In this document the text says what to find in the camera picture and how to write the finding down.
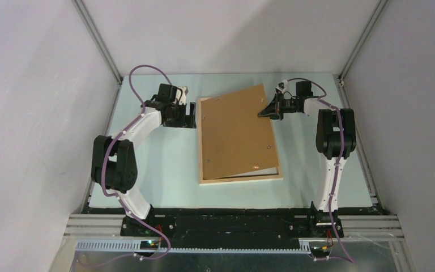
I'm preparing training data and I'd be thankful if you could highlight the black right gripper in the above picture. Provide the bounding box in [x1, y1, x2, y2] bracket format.
[257, 92, 299, 121]

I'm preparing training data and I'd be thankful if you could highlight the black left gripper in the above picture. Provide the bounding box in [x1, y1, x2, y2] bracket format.
[163, 101, 195, 129]

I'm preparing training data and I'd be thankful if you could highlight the brown backing board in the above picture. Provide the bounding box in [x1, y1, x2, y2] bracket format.
[201, 84, 278, 179]

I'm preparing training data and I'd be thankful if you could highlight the printed photo with white border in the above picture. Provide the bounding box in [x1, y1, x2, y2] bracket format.
[224, 167, 279, 179]

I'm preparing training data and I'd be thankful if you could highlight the light wooden picture frame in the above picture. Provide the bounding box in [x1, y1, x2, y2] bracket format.
[197, 97, 283, 186]

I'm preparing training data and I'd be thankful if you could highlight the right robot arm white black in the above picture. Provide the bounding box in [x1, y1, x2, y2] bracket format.
[258, 78, 357, 237]

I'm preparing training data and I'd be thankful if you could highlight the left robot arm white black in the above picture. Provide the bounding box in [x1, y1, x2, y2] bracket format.
[91, 83, 197, 236]

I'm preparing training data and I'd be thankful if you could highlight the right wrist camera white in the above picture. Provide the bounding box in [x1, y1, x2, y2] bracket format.
[275, 80, 288, 94]

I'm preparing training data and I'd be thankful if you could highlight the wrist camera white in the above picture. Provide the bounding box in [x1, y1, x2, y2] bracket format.
[176, 86, 189, 105]
[275, 80, 288, 94]

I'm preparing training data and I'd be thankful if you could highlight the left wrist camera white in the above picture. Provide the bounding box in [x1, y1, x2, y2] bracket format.
[176, 86, 189, 105]

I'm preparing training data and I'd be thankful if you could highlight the right aluminium corner rail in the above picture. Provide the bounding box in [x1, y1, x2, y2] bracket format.
[338, 0, 389, 82]

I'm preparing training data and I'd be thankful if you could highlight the aluminium corner rail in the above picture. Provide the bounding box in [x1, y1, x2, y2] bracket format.
[338, 0, 389, 82]
[71, 0, 123, 85]

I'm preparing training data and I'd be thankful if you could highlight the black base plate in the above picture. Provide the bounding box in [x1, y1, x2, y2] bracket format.
[120, 208, 344, 250]

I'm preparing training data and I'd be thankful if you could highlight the front aluminium rail frame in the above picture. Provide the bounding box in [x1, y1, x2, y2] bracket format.
[50, 208, 415, 271]

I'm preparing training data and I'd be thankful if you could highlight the left aluminium corner rail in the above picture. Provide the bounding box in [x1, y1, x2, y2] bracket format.
[71, 0, 123, 85]

